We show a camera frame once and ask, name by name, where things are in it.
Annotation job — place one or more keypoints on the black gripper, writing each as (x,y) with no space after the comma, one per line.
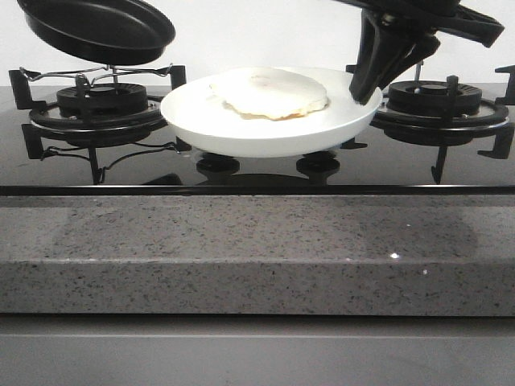
(384,54)

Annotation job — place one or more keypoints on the fried egg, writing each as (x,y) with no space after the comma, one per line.
(270,92)

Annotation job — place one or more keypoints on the white round plate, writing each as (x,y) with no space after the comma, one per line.
(205,122)

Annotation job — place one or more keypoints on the black frying pan mint handle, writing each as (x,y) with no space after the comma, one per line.
(104,32)

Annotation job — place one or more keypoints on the black burner grate opposite side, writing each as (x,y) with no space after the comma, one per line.
(466,131)

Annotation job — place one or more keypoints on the black glass gas cooktop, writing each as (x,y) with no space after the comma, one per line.
(369,165)

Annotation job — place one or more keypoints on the silver stove knob right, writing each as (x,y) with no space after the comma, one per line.
(318,162)

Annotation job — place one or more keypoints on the silver stove knob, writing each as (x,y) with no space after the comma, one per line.
(318,162)
(217,163)

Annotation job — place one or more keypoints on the silver stove knob left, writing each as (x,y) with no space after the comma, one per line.
(217,163)

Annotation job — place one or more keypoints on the black burner grate under pan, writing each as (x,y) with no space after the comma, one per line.
(94,113)

